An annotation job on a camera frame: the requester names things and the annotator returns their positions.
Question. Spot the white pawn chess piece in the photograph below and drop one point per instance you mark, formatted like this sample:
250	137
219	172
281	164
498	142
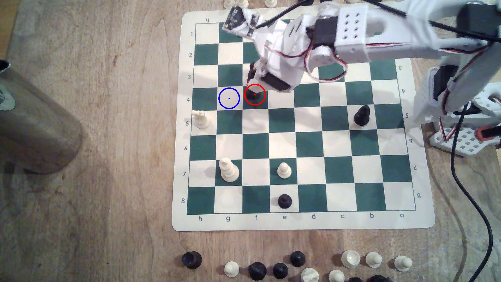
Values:
284	171
231	269

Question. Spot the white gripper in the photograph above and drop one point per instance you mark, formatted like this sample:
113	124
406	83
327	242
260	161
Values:
277	83

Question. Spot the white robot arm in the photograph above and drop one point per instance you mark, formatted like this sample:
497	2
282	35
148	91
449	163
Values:
391	35

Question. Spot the black bishop chess piece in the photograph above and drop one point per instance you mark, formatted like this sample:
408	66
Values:
362	116

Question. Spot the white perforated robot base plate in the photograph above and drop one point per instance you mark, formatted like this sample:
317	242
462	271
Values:
465	145

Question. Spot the black rook chess piece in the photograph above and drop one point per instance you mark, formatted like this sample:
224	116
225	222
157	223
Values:
191	259

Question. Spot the black pawn chess piece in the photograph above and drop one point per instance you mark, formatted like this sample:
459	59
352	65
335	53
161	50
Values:
285	201
251	70

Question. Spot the white knight chess piece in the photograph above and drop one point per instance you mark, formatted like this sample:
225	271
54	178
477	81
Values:
309	275

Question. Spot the white king chess piece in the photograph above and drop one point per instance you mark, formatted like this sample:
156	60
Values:
202	120

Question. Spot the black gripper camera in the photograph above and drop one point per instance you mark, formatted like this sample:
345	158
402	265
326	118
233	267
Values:
237	17

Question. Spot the white rook chess piece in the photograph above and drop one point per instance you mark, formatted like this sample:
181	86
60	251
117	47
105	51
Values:
350	259

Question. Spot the green and white chess mat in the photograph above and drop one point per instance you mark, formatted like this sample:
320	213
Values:
309	156

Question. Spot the orange and black clamp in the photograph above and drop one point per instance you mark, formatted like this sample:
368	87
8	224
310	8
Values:
487	133

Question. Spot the tall black chess piece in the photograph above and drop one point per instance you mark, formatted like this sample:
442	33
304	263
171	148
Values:
253	100

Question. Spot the white queen chess piece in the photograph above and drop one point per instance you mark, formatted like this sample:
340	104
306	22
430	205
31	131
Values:
229	172

